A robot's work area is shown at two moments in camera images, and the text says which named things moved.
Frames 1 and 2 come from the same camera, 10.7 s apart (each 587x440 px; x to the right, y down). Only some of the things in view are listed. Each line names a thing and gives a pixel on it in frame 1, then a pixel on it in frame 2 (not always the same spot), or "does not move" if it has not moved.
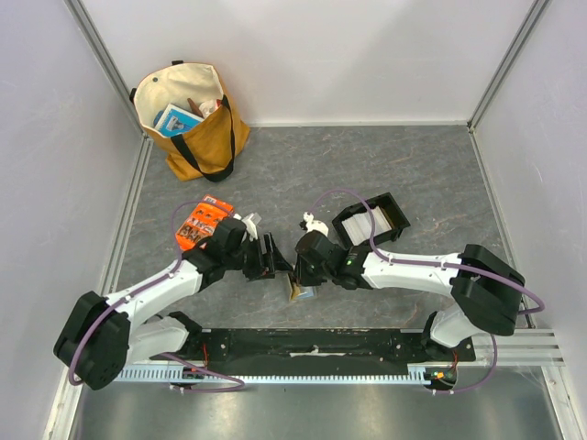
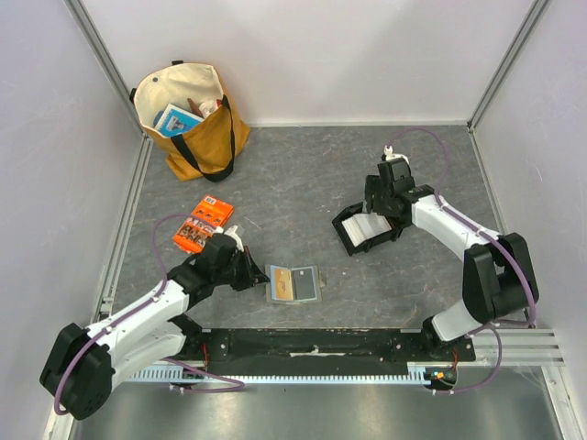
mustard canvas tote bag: x=206 y=149 does not move
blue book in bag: x=176 y=120 does not move
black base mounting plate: x=315 y=346 does not move
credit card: x=296 y=291 to x=282 y=283
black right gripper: x=304 y=277 to x=379 y=213
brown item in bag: x=194 y=108 does not move
